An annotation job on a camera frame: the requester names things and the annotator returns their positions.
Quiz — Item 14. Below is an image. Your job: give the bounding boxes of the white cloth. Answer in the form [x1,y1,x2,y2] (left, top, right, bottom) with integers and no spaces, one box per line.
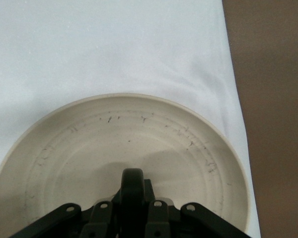
[0,0,261,238]

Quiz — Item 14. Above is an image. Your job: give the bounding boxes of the beige plate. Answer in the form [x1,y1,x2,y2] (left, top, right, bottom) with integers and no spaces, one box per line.
[0,93,251,238]

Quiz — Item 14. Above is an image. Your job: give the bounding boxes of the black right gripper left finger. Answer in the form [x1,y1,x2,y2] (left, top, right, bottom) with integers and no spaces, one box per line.
[11,201,119,238]

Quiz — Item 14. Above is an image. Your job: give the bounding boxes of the white mug with black handle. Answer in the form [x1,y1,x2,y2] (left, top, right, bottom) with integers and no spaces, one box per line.
[96,168,175,238]

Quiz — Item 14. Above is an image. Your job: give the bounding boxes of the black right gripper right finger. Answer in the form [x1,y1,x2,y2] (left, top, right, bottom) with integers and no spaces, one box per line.
[145,199,250,238]

